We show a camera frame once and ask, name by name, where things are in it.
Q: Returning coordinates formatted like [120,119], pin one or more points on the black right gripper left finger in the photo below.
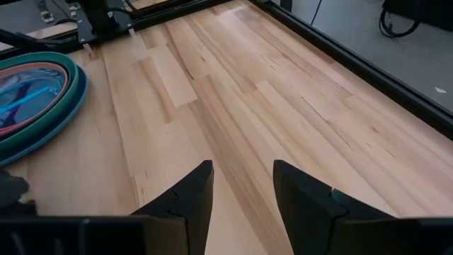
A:
[191,212]

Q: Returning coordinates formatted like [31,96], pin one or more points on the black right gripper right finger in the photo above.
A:
[304,212]

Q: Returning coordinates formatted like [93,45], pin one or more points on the large teal plastic plate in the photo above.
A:
[73,76]

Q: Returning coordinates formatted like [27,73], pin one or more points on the transparent cyan plastic plate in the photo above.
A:
[32,102]

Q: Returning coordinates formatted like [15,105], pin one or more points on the terracotta plastic plate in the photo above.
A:
[35,65]

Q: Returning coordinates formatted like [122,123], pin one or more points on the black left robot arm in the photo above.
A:
[95,16]

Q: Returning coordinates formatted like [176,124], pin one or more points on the large blue plastic plate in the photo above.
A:
[21,148]

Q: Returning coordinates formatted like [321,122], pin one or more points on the white floor scrap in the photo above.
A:
[440,90]

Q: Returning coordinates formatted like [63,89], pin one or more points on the black floor equipment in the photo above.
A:
[435,10]

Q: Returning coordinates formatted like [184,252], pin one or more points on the black metal table frame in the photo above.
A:
[389,85]

